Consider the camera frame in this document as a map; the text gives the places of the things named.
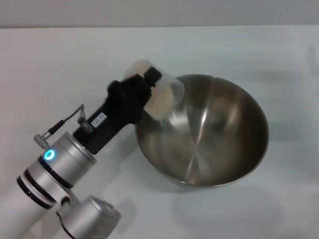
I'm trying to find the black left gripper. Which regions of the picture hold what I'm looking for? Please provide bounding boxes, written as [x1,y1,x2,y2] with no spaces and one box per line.
[72,67,163,155]

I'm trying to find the clear plastic cup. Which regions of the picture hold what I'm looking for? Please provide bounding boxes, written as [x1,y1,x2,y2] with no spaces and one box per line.
[123,59,186,123]

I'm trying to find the beige rice grains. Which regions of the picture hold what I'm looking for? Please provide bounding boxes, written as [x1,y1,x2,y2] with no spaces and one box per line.
[124,59,176,120]

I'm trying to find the stainless steel mixing bowl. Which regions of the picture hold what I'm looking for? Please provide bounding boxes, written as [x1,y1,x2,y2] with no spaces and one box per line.
[134,74,270,193]

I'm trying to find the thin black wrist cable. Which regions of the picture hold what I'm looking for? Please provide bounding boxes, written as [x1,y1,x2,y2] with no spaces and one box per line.
[33,104,94,145]

